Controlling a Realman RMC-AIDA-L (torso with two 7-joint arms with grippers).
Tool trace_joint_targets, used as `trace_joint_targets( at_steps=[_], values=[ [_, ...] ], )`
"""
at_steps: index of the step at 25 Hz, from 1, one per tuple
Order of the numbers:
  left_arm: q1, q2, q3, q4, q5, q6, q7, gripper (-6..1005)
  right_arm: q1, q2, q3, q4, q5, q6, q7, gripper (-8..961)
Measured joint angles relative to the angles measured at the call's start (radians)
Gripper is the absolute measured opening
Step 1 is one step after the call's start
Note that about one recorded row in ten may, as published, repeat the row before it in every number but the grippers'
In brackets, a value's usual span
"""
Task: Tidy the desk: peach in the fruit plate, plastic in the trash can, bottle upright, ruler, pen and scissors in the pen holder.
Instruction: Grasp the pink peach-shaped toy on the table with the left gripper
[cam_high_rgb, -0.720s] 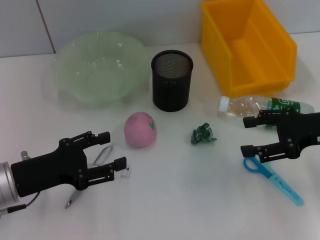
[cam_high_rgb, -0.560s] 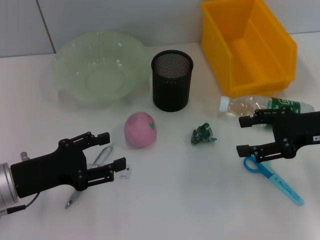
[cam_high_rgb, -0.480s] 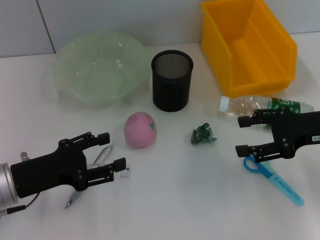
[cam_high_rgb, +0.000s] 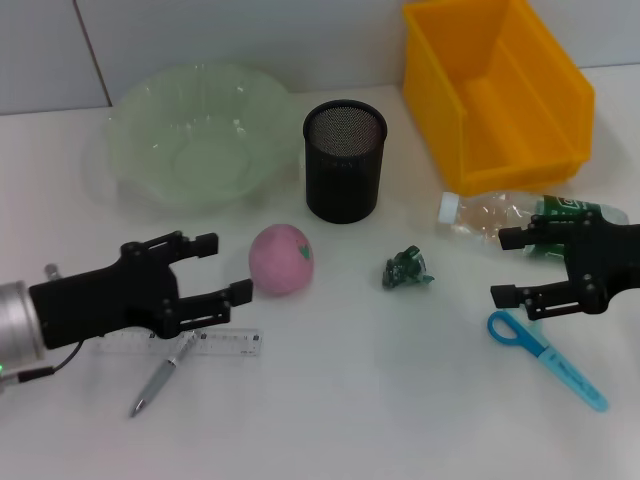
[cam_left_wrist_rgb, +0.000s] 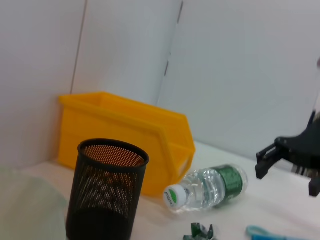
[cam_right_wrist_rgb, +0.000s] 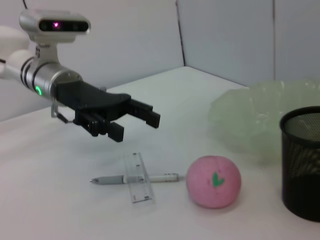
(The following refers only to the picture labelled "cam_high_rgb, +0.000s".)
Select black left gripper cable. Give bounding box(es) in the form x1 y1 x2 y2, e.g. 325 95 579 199
17 341 85 384

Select blue scissors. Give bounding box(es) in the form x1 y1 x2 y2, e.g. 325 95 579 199
487 308 609 413

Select clear green-label plastic bottle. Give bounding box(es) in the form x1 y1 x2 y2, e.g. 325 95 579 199
435 191 630 261

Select pink toy peach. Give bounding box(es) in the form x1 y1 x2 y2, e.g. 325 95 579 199
248 223 316 300

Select translucent green fruit plate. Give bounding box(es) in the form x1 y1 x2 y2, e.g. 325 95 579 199
102 62 300 216

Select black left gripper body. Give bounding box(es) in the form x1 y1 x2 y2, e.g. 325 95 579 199
28 242 181 351

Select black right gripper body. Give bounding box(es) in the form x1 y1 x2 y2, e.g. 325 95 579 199
562 212 640 316

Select yellow plastic bin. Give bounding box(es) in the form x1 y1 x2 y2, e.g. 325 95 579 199
402 0 596 197

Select clear plastic ruler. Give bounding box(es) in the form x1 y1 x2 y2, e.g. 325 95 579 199
92 327 264 359

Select black mesh pen holder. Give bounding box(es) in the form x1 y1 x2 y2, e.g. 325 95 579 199
298 99 390 225

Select grey ballpoint pen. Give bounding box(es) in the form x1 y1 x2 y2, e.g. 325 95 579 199
128 329 199 419

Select green plastic wrapper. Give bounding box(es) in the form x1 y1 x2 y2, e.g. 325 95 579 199
382 244 435 290

